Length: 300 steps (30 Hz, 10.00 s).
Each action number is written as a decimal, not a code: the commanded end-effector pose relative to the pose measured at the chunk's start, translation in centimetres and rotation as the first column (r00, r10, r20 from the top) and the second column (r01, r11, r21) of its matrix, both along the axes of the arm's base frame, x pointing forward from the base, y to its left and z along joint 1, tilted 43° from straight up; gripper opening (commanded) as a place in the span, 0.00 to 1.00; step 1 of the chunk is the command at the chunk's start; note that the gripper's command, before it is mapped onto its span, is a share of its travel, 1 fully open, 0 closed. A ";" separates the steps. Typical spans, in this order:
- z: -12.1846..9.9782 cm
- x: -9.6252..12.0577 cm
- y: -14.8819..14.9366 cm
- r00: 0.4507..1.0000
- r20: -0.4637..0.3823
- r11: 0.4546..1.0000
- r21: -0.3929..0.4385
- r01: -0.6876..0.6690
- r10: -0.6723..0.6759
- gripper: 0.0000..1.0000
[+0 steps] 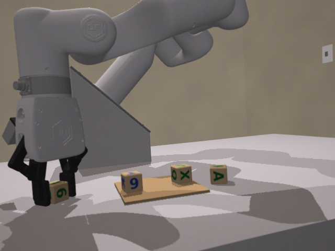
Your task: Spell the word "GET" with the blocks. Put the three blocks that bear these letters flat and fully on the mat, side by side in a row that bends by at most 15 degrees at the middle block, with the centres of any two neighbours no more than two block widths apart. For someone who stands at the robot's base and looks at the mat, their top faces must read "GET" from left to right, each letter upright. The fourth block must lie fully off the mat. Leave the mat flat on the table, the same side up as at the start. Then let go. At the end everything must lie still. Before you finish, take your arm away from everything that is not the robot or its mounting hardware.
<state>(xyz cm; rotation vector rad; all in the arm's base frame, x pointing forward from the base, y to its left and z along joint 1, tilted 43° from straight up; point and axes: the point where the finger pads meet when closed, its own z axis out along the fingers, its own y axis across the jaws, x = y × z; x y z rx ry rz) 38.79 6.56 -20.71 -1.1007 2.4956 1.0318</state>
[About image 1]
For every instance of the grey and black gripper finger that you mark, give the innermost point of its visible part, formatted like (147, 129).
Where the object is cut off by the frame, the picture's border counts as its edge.
(69, 169)
(35, 172)

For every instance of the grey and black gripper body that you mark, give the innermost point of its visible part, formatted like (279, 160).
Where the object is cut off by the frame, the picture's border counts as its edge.
(52, 126)

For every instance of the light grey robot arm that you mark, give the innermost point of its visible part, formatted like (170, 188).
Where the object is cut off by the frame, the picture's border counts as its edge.
(176, 29)

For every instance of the tan flat mat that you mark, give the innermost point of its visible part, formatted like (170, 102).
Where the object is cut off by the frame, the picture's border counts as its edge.
(158, 188)

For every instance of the wooden letter block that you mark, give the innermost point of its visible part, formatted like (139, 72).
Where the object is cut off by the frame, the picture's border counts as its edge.
(59, 191)
(218, 174)
(181, 173)
(131, 181)

